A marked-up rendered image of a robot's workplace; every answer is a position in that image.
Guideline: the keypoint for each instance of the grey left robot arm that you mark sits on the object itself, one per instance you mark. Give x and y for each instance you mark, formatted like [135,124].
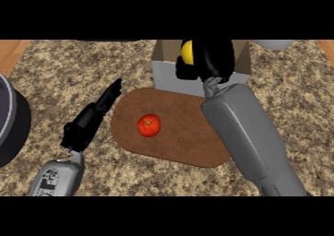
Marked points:
[58,178]

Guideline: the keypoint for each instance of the dark grey pot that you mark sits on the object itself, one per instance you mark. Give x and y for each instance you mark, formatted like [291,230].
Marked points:
[3,123]

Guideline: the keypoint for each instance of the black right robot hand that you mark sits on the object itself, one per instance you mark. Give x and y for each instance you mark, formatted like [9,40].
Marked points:
[211,58]

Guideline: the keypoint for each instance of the brown wooden cutting board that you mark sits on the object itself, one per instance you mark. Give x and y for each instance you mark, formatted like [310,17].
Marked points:
[173,135]

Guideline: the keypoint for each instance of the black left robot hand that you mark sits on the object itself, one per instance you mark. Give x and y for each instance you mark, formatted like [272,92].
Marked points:
[89,118]

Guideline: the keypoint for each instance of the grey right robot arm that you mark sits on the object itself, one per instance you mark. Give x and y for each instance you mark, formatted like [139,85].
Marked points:
[248,135]

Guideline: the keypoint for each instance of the red tomato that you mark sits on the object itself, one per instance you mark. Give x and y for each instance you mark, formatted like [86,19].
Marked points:
[149,125]

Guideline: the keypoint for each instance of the pale grey round object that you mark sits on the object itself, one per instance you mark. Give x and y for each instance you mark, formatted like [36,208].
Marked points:
[273,43]

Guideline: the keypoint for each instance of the yellow lemon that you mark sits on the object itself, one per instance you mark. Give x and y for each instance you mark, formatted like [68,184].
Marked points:
[188,53]

